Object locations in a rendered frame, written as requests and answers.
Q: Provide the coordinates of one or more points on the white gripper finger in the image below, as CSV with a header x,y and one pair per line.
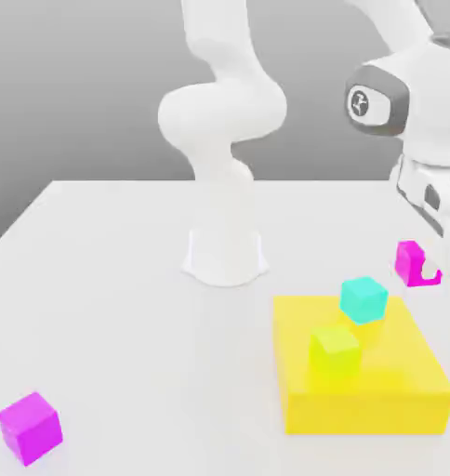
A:
x,y
430,268

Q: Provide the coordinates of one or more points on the small magenta cube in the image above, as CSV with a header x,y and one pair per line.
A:
x,y
406,262
29,427

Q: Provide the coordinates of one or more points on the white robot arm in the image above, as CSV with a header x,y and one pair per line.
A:
x,y
221,111

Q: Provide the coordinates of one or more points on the small cyan cube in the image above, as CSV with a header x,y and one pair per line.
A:
x,y
362,299

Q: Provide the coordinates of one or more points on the small yellow-green cube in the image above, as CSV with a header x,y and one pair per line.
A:
x,y
334,351

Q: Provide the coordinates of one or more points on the large yellow box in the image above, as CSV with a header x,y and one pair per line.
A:
x,y
370,405

